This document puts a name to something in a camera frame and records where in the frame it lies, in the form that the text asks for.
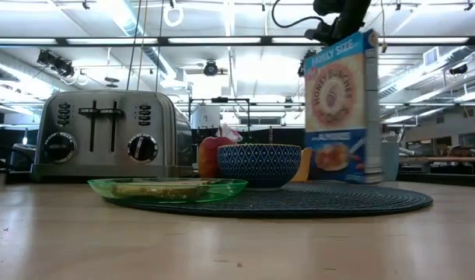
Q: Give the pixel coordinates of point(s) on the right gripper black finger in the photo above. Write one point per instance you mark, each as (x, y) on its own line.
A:
(348, 33)

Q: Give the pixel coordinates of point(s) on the blue family size cereal box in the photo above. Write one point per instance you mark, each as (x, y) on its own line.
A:
(334, 97)

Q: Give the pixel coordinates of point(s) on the blue patterned ceramic bowl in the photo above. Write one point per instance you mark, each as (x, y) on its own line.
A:
(260, 163)

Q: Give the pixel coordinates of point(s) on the red apple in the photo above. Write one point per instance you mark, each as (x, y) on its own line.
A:
(208, 159)

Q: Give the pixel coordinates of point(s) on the green transparent glass plate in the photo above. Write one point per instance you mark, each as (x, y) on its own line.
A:
(229, 186)

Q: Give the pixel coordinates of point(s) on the brown toast slice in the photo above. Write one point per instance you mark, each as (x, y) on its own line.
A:
(159, 191)

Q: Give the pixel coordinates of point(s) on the light blue cup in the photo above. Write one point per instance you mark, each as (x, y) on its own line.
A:
(392, 163)

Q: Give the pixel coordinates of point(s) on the yellow plastic bin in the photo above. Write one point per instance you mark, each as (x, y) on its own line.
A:
(301, 167)

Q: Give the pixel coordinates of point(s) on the wooden desk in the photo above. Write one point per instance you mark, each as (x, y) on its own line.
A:
(447, 159)

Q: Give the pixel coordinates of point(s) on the round dark woven placemat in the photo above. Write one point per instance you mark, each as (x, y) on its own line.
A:
(338, 200)

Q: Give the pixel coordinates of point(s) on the stainless steel four-slot toaster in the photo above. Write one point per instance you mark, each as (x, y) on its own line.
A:
(116, 155)

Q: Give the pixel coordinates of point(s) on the dark office chair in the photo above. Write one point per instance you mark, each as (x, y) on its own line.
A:
(23, 155)

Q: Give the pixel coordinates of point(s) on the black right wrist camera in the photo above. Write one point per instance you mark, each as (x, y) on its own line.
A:
(318, 34)

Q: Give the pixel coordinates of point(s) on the black aluminium rig frame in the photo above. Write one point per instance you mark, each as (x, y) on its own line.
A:
(266, 40)

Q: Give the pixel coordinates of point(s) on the round black ceiling camera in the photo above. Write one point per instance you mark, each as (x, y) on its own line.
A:
(210, 68)

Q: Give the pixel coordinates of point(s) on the black ceiling camera cluster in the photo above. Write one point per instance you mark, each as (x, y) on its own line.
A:
(56, 64)

